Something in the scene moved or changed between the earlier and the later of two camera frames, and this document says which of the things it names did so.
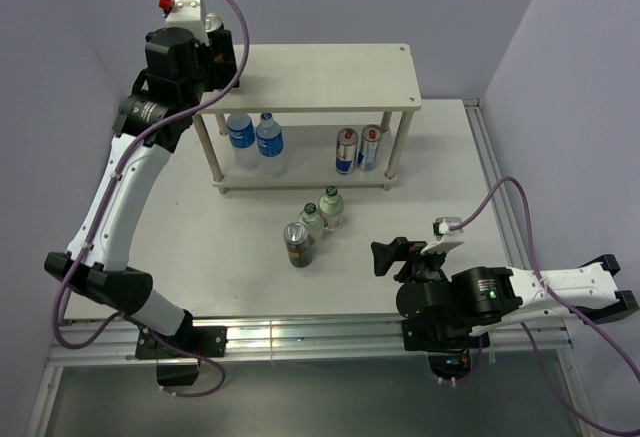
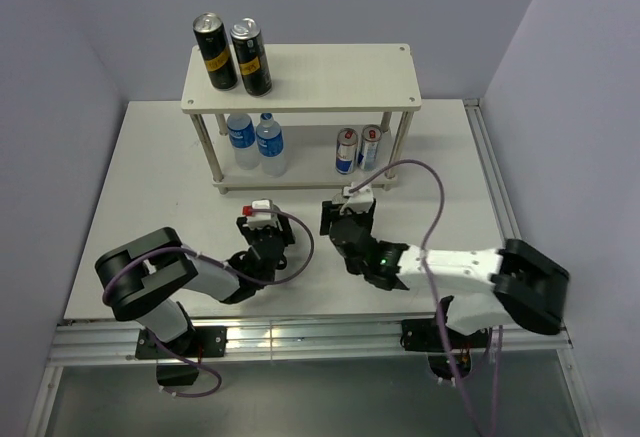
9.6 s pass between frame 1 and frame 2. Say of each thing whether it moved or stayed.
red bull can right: stayed
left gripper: moved
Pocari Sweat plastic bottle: stayed
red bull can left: stayed
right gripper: moved
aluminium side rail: stayed
